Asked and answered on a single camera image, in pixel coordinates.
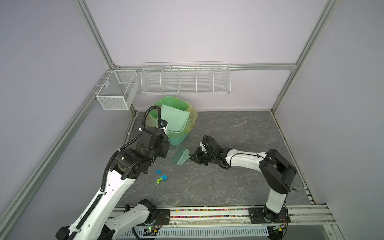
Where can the small white mesh basket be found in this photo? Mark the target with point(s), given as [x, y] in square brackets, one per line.
[118, 91]

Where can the mint green hand brush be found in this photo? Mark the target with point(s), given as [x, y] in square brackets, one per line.
[180, 157]

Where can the aluminium frame profiles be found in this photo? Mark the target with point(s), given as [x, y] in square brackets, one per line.
[28, 191]

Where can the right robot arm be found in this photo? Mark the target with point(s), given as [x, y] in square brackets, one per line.
[278, 172]

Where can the long white wire basket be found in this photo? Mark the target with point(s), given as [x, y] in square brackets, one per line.
[183, 78]

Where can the blue green scraps front left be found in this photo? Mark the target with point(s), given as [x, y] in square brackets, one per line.
[162, 177]

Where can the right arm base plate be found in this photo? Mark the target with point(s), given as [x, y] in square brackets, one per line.
[262, 215]

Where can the green trash bin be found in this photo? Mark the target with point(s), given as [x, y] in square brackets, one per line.
[177, 135]

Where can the white vented cable duct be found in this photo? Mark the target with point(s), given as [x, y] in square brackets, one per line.
[203, 233]

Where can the mint green dustpan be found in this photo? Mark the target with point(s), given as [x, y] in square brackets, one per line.
[177, 119]

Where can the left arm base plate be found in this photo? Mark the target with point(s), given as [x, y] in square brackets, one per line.
[161, 217]

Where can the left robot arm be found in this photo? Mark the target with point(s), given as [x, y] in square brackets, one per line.
[124, 167]

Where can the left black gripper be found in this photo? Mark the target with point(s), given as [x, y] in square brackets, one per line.
[165, 147]

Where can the yellow-green plastic bin liner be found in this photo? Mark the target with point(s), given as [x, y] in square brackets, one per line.
[192, 117]

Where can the aluminium front rail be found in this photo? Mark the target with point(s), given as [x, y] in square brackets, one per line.
[231, 216]

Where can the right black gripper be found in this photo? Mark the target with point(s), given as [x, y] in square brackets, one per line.
[197, 157]

